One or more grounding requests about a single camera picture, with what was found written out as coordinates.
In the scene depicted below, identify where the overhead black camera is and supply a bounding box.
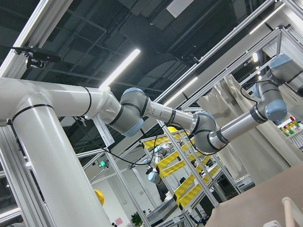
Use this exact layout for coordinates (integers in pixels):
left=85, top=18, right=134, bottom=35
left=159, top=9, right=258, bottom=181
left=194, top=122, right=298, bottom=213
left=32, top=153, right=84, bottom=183
left=10, top=46, right=62, bottom=69

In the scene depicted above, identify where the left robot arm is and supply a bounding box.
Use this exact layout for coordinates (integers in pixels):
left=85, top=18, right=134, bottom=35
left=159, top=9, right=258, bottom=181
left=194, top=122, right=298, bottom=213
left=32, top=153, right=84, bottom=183
left=100, top=53, right=303, bottom=153

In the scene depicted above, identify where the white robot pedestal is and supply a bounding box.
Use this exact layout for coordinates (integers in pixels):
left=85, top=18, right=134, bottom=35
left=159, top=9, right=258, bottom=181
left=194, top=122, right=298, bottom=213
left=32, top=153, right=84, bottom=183
left=0, top=78, right=111, bottom=227

